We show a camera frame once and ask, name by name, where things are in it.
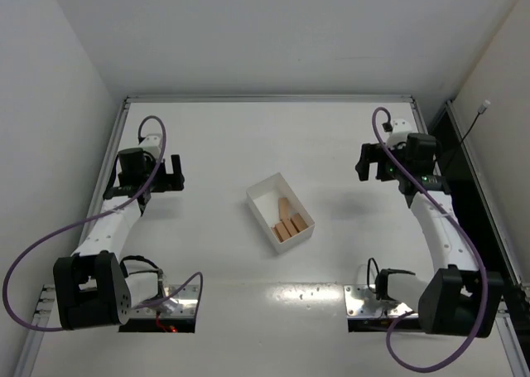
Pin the wood block two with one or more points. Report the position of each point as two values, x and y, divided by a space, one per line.
299 223

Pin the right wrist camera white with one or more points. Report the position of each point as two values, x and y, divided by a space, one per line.
397 130

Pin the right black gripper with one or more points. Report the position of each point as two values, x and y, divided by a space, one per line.
373 161

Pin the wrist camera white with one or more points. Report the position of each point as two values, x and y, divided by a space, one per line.
152 144
397 130

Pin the wood block three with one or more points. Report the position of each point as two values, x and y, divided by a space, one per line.
281 232

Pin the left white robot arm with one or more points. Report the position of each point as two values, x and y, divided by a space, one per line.
92 287

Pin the wood block four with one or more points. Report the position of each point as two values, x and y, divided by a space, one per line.
290 227

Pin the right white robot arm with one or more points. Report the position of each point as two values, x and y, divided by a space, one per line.
448 304

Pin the black wall cable white plug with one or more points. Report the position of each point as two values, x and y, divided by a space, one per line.
480 111

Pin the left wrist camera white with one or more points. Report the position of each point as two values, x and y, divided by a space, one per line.
152 144

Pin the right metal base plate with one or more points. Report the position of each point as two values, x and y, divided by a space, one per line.
361 304

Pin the white rectangular box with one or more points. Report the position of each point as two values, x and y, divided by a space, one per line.
262 200

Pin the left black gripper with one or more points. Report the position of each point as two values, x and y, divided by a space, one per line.
164 182

